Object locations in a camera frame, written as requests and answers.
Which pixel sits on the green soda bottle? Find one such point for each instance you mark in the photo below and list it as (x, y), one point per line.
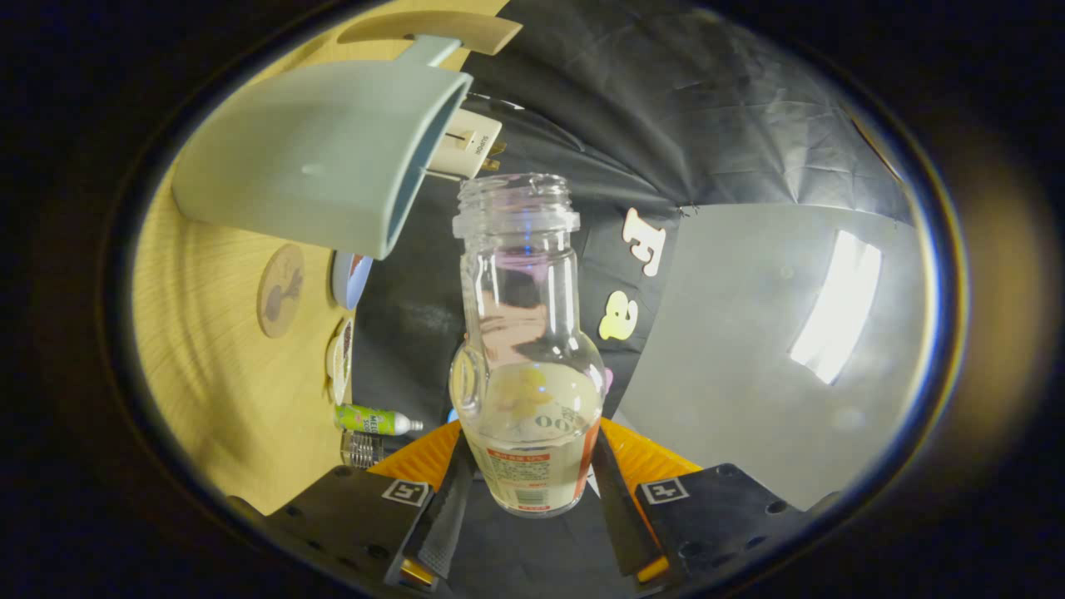
(366, 418)

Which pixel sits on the light blue cup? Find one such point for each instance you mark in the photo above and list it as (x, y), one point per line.
(308, 158)

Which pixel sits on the blue plate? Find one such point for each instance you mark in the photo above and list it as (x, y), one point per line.
(345, 283)

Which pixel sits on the white toaster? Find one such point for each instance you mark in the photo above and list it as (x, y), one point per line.
(470, 146)

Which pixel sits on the white divided tray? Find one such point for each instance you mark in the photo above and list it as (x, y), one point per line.
(339, 358)

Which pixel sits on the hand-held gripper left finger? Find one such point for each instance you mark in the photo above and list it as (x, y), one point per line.
(445, 516)

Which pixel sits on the clear juice bottle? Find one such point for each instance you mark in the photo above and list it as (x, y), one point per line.
(524, 399)

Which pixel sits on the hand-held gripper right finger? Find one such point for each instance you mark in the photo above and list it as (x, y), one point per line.
(620, 516)

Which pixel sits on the black backdrop cloth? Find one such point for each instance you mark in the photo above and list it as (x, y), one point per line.
(666, 108)

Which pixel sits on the brown toast slices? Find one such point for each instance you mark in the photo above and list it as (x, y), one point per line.
(493, 158)

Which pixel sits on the wooden table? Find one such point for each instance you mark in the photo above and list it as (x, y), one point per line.
(216, 374)

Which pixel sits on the round printed coaster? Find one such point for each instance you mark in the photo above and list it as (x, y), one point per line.
(280, 291)

